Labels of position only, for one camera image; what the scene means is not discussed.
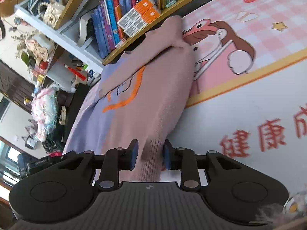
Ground orange white carton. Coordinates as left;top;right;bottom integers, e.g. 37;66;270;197
117;0;154;25
122;7;161;37

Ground white and wood bookshelf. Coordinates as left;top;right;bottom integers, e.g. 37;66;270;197
14;0;228;65

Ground dark brown cloth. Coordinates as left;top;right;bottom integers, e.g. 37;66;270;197
58;92;72;107

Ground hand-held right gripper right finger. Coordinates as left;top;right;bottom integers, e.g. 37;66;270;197
164;139;255;191

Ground dried flowers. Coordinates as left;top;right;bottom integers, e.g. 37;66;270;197
11;32;31;58

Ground cartoon figure plaque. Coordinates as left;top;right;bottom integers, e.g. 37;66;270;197
25;35;55;61

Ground red tassel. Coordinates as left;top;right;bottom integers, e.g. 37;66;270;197
64;64;86;81

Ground cream quilted pearl handbag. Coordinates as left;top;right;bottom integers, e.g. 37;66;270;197
37;2;66;25

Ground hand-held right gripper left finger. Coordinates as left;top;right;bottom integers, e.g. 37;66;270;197
51;139;139;191

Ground white pencil jar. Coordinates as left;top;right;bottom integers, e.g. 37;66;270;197
86;68;101;79

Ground grey fluffy toy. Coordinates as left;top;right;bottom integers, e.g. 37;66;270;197
255;190;307;230

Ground beige wrist watch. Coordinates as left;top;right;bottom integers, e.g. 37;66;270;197
59;106;67;125

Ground pink plush in clear wrap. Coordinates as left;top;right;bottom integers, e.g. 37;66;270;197
31;87;59;142

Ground dark wooden cabinet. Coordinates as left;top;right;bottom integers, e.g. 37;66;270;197
0;60;36;113

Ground purple and pink sweater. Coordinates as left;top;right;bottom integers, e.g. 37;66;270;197
62;15;196;182

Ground row of blue purple books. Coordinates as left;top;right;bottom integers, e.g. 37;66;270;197
91;0;192;59

